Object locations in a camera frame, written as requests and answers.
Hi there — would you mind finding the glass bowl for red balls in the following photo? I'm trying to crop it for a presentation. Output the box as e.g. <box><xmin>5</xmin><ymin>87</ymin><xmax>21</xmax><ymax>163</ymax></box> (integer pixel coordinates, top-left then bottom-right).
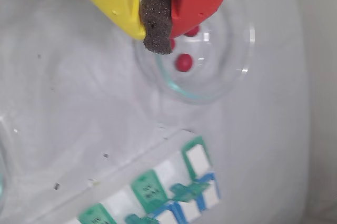
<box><xmin>133</xmin><ymin>0</ymin><xmax>256</xmax><ymax>106</ymax></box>

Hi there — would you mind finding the white tablecloth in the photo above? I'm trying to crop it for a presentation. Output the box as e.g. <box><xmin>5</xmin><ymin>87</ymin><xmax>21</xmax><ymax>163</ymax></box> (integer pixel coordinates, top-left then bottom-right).
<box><xmin>0</xmin><ymin>0</ymin><xmax>337</xmax><ymax>224</ymax></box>

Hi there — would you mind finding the weekly pill organizer box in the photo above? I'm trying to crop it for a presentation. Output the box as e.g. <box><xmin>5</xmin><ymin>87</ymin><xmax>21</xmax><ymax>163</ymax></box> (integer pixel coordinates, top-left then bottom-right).
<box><xmin>63</xmin><ymin>129</ymin><xmax>222</xmax><ymax>224</ymax></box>

